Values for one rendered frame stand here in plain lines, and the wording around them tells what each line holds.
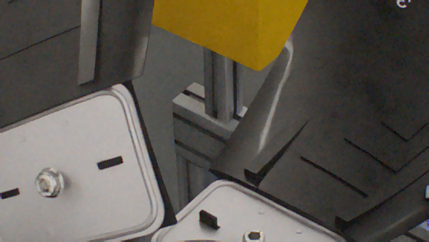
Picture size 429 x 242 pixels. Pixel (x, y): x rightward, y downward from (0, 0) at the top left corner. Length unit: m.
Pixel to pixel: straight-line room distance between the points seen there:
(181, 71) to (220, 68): 0.77
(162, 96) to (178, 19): 0.81
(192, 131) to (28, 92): 0.65
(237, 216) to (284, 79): 0.10
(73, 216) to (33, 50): 0.08
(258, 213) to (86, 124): 0.12
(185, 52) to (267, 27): 0.87
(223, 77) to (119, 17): 0.58
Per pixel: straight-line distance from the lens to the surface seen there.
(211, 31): 0.87
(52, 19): 0.39
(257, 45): 0.85
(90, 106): 0.39
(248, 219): 0.47
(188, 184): 1.10
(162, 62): 1.65
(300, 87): 0.52
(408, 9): 0.60
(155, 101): 1.69
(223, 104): 0.98
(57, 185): 0.38
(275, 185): 0.47
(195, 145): 1.04
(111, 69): 0.38
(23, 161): 0.40
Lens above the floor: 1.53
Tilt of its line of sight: 42 degrees down
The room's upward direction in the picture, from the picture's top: 1 degrees counter-clockwise
